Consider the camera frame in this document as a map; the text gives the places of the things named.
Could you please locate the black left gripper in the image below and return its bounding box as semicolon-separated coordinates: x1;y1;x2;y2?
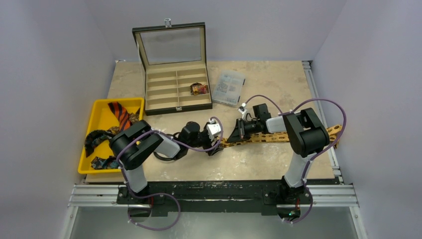
187;123;223;155

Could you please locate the cream insect print tie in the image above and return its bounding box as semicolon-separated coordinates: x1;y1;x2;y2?
220;124;342;148

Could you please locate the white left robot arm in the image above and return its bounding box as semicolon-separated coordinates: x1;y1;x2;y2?
109;117;223;204

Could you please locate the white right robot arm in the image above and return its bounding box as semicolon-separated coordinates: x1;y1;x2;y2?
226;104;329;203

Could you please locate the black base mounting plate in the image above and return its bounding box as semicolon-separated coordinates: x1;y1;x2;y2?
116;179;313;220

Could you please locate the clear plastic organiser box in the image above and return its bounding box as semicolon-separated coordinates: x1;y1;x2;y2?
211;70;246;107

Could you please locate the rolled colourful tie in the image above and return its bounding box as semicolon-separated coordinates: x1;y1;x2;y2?
190;82;209;96

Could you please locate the orange navy striped tie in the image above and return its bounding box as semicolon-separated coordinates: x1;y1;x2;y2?
107;102;132;131

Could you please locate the black compartment tie box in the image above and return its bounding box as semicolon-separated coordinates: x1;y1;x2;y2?
132;18;212;116

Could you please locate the yellow plastic bin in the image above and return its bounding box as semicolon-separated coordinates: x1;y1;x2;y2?
78;98;145;174

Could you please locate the dark patterned tie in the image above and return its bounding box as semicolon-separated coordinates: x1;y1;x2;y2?
84;129;118;170

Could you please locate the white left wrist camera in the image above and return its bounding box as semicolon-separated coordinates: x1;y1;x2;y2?
205;119;221;140

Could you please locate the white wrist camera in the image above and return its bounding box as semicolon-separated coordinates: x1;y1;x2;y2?
238;103;248;120
205;119;221;140

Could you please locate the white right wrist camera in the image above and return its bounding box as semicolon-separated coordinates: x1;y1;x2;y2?
238;103;248;120

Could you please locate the black coiled cable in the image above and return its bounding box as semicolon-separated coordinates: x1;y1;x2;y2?
153;131;185;162

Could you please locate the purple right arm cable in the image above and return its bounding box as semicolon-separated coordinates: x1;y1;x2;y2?
239;95;347;225

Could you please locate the aluminium frame rail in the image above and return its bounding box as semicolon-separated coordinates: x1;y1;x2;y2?
60;60;368;239

